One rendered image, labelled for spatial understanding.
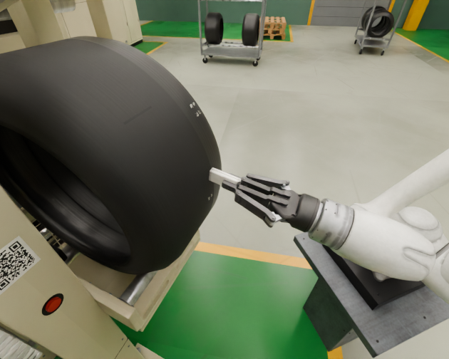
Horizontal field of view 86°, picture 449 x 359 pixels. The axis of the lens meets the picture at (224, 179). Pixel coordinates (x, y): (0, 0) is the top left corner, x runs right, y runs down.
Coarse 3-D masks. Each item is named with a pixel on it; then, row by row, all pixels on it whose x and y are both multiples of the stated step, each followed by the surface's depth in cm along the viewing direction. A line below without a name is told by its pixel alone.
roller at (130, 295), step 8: (152, 272) 72; (136, 280) 69; (144, 280) 70; (128, 288) 68; (136, 288) 68; (144, 288) 70; (120, 296) 66; (128, 296) 66; (136, 296) 67; (128, 304) 66
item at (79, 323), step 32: (0, 192) 37; (0, 224) 38; (32, 224) 43; (32, 288) 46; (64, 288) 53; (0, 320) 42; (32, 320) 48; (64, 320) 55; (96, 320) 66; (64, 352) 58; (96, 352) 70; (128, 352) 88
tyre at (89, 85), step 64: (0, 64) 39; (64, 64) 40; (128, 64) 46; (0, 128) 63; (64, 128) 37; (128, 128) 40; (192, 128) 51; (64, 192) 81; (128, 192) 41; (192, 192) 50; (128, 256) 62
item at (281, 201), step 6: (240, 186) 51; (246, 192) 50; (252, 192) 50; (258, 192) 50; (252, 198) 51; (258, 198) 50; (264, 198) 49; (270, 198) 49; (276, 198) 49; (264, 204) 50; (282, 204) 48; (270, 210) 50
